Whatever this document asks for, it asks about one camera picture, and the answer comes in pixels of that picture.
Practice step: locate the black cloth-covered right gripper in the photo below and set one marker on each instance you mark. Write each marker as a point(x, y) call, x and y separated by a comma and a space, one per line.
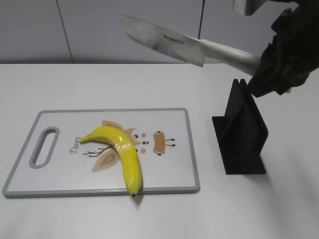
point(293, 54)

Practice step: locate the white-handled kitchen knife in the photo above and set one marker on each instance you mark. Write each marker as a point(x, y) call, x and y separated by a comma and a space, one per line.
point(187, 49)

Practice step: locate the yellow plastic banana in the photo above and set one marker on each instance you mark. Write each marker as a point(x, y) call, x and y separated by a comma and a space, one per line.
point(126, 151)

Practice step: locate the black knife stand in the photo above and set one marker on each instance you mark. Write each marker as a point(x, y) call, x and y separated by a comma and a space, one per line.
point(241, 133)

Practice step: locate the white grey-rimmed cutting board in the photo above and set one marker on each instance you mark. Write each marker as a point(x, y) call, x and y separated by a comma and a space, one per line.
point(53, 163)

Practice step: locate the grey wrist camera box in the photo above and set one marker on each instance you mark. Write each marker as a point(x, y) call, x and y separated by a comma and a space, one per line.
point(247, 7)

